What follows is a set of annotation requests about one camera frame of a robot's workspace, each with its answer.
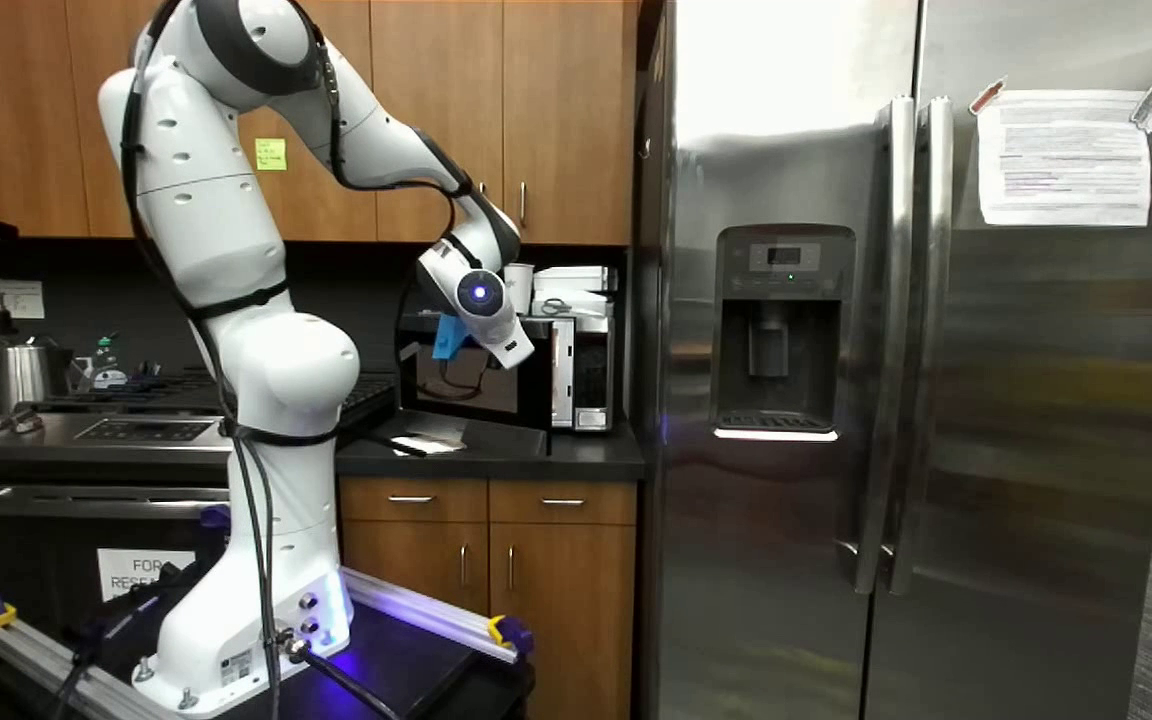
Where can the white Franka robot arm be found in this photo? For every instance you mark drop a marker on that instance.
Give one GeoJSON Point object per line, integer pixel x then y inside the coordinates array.
{"type": "Point", "coordinates": [231, 201]}

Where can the black steel microwave body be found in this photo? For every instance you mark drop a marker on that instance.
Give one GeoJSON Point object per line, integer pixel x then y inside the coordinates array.
{"type": "Point", "coordinates": [587, 380]}

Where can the wooden base cabinet door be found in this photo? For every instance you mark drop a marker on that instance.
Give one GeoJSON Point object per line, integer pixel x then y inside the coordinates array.
{"type": "Point", "coordinates": [400, 552]}
{"type": "Point", "coordinates": [579, 626]}

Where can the white box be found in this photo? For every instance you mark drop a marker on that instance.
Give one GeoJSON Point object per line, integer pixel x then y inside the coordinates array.
{"type": "Point", "coordinates": [579, 292]}

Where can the translucent white cup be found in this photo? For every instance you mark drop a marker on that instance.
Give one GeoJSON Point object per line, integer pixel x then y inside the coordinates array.
{"type": "Point", "coordinates": [516, 289]}

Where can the wooden drawer front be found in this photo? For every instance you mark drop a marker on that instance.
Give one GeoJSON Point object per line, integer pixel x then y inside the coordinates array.
{"type": "Point", "coordinates": [456, 503]}
{"type": "Point", "coordinates": [602, 503]}

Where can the black water dispenser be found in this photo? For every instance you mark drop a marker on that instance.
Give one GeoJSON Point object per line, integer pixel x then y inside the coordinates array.
{"type": "Point", "coordinates": [782, 335]}

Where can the stainless steel refrigerator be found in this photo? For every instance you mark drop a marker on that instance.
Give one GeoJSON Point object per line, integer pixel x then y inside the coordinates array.
{"type": "Point", "coordinates": [790, 575]}

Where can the black robot cart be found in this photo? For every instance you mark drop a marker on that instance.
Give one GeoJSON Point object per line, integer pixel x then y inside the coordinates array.
{"type": "Point", "coordinates": [400, 665]}

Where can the yellow sticky note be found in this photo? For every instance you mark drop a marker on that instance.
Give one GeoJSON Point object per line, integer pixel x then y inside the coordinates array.
{"type": "Point", "coordinates": [271, 152]}

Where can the white oven sign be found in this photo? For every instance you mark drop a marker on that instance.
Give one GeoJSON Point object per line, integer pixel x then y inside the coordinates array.
{"type": "Point", "coordinates": [141, 575]}

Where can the white printed notice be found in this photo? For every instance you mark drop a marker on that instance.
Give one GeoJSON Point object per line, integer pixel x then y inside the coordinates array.
{"type": "Point", "coordinates": [1060, 162]}

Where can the black gas range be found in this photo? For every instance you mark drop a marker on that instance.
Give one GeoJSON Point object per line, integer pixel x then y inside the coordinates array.
{"type": "Point", "coordinates": [56, 534]}

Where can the white magnet clip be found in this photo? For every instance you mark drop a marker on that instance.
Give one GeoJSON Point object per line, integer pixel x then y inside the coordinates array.
{"type": "Point", "coordinates": [1148, 111]}

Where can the aluminium rail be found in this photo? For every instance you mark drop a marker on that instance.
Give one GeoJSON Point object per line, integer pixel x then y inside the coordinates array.
{"type": "Point", "coordinates": [56, 675]}
{"type": "Point", "coordinates": [430, 616]}

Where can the white wall outlet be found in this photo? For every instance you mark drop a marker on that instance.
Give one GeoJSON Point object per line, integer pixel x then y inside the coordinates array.
{"type": "Point", "coordinates": [17, 298]}

